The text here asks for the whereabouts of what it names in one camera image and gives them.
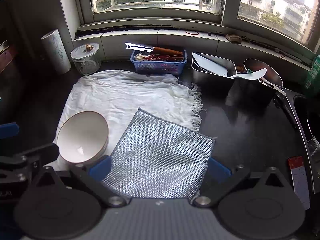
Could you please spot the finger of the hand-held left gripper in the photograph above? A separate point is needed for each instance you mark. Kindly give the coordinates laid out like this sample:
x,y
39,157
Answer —
x,y
8,130
37,152

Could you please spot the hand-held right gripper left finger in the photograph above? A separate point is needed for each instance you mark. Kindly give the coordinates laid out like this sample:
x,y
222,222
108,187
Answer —
x,y
100,168

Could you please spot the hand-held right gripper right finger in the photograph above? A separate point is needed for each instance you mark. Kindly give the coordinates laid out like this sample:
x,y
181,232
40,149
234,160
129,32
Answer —
x,y
219,169

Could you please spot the white ceramic bowl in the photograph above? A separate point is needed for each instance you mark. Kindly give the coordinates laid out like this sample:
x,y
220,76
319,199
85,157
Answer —
x,y
82,135

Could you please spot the silver mesh dishcloth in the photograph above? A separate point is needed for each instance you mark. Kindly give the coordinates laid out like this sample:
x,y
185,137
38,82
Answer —
x,y
160,155

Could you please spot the dark red cabinet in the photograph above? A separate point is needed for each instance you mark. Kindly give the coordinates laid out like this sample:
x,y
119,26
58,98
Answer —
x,y
6,60

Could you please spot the white fringed cloth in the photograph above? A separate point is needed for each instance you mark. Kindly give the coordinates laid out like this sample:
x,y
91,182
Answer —
x,y
125,92

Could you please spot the red and white box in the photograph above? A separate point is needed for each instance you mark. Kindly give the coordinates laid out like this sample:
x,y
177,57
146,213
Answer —
x,y
298,180

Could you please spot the rectangular steel container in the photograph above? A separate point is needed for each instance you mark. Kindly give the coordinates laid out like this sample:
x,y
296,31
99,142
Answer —
x,y
210,81

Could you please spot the white paper towel roll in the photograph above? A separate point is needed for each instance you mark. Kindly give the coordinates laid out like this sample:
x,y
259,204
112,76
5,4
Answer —
x,y
55,52

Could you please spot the glass jar with lid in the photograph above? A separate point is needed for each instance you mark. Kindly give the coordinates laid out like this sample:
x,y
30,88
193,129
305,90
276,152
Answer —
x,y
85,65

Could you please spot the steel sink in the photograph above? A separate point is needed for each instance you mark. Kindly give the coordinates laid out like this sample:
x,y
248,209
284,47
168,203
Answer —
x,y
300,110

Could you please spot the white rice paddle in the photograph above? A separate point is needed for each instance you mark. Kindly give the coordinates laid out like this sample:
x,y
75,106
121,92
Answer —
x,y
255,74

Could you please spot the blue plastic basket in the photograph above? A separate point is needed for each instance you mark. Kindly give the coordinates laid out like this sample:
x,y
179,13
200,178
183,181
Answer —
x,y
157,68

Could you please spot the brown ginger piece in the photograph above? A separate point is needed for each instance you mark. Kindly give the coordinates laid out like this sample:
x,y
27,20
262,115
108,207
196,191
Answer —
x,y
89,47

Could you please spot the garlic bulb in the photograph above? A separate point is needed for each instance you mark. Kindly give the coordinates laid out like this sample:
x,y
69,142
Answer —
x,y
140,57

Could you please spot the dried red chilies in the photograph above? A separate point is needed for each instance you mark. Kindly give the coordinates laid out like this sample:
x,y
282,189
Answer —
x,y
165,57

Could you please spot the green bottle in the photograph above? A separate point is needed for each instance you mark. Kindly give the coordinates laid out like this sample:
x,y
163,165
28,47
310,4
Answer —
x,y
313,77

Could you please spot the brown lump on sill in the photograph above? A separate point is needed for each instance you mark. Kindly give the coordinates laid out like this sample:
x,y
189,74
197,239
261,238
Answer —
x,y
233,38

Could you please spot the red rubber band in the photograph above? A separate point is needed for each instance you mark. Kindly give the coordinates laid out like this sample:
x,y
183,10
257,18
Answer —
x,y
186,32

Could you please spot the window frame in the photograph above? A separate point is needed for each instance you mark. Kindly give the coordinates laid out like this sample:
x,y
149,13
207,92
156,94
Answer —
x,y
155,17

